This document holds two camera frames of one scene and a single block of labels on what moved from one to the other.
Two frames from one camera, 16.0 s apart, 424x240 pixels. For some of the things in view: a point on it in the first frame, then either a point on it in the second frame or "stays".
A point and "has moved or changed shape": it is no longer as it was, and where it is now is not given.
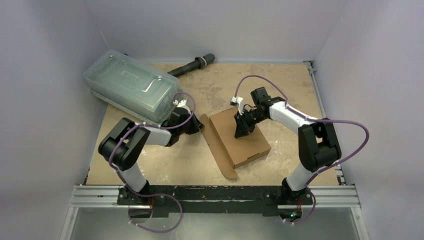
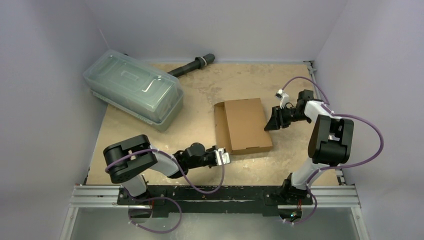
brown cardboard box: x=229 y=152 has moved or changed shape
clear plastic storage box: x=141 y=90 stays
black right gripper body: x=245 y=120 to x=283 y=116
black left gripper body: x=191 y=126 to x=208 y=159
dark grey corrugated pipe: x=199 y=63 stays
